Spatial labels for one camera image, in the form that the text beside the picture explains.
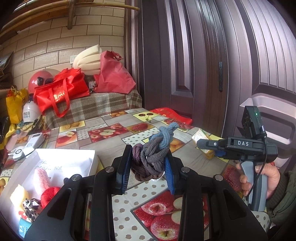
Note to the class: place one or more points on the white shallow cardboard box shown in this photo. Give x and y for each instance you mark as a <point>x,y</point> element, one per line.
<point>59,164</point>

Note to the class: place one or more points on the red tote bag with handles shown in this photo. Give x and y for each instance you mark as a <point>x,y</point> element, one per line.
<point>69,84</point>

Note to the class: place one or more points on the leopard print scrunchie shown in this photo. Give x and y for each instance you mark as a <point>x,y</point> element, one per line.
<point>32,208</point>

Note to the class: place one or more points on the fruit pattern tablecloth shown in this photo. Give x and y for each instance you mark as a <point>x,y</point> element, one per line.
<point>149,159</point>

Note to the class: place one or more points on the green jacket sleeve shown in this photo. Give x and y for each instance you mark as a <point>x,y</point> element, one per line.
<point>281,195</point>

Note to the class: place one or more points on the cream foam roll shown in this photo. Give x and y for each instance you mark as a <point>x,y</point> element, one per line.
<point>88,61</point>

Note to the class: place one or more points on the red fabric bag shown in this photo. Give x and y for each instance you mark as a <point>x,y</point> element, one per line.
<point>113,77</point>

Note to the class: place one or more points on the white helmet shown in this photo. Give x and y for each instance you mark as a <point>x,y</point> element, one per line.
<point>31,112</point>

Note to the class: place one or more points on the pink fluffy sponge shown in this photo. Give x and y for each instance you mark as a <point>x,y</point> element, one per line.
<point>41,181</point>

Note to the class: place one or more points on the white power bank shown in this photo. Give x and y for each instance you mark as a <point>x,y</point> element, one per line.
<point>34,142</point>

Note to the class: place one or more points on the yellow shopping bag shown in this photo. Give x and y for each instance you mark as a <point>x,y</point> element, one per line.
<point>15,101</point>

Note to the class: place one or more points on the yellow sponge block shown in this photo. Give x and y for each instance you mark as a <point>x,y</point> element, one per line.
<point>18,196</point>

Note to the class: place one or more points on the red plush apple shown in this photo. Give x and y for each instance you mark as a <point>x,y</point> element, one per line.
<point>48,195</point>

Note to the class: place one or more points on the plaid covered bench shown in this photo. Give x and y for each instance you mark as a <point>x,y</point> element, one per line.
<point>92,106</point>

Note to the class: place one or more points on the wall socket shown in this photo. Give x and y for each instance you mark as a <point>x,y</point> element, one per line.
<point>72,58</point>

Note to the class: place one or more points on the pink helmet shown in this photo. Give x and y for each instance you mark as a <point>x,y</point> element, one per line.
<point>40,78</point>

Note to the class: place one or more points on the brown door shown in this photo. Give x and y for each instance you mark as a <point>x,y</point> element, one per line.
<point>207,60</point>

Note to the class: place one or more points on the white round wireless charger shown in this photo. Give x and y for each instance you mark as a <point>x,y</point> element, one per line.
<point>17,153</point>

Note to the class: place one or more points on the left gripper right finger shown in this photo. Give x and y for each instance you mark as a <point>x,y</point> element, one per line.
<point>211,197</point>

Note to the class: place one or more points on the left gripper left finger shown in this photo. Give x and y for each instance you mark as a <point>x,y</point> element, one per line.
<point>84,201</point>

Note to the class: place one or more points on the yellow tissue pack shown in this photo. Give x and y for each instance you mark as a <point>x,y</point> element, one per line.
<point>200,140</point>

